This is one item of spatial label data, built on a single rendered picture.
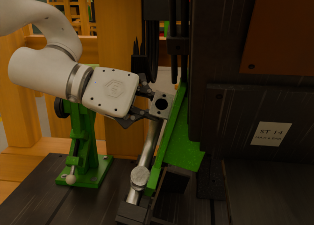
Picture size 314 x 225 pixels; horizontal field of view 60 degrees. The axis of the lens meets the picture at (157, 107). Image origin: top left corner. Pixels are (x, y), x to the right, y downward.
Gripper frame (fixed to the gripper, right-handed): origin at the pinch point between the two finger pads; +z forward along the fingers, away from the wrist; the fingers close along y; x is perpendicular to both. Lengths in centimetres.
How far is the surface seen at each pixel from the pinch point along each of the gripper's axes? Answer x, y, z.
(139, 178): -0.2, -15.2, 0.9
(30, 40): 29, 21, -50
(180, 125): -8.4, -5.2, 5.2
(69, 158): 22.0, -13.4, -19.3
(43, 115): 279, 53, -141
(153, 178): -2.7, -14.7, 3.5
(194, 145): -6.2, -7.4, 8.8
